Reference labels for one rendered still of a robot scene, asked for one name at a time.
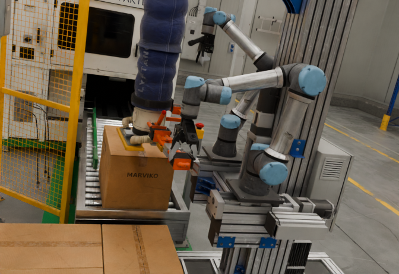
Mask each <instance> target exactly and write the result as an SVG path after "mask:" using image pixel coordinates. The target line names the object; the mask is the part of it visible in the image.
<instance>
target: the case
mask: <svg viewBox="0 0 399 274"><path fill-rule="evenodd" d="M117 127H121V128H123V127H122V126H115V125H104V131H103V141H102V151H101V157H100V167H99V183H100V192H101V198H102V208H111V209H160V210H167V209H168V206H169V199H170V192H171V188H172V181H173V174H174V170H173V168H172V166H171V164H170V163H168V162H167V161H168V158H167V157H166V156H165V155H164V153H163V152H161V151H160V150H159V148H158V147H157V146H151V145H150V143H142V145H143V146H144V151H143V152H142V151H129V150H125V148H124V146H123V144H122V142H121V139H120V137H119V135H118V132H117V130H116V128H117Z"/></svg>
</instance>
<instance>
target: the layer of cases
mask: <svg viewBox="0 0 399 274"><path fill-rule="evenodd" d="M0 274H184V272H183V269H182V266H181V263H180V260H179V257H178V254H177V252H176V249H175V246H174V243H173V240H172V237H171V234H170V232H169V229H168V226H167V225H106V224H103V225H102V227H101V224H54V223H0Z"/></svg>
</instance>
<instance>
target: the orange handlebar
mask: <svg viewBox="0 0 399 274"><path fill-rule="evenodd" d="M166 121H174V122H180V121H181V118H175V117H166ZM147 125H148V127H150V126H151V125H152V124H151V122H147ZM156 138H157V139H158V143H159V145H161V146H164V143H172V140H173V139H172V138H171V137H169V136H168V135H165V136H164V137H161V136H160V134H158V135H156ZM165 141H167V142H165ZM177 166H178V167H180V168H188V167H189V166H190V163H189V162H187V163H182V162H179V163H178V164H177Z"/></svg>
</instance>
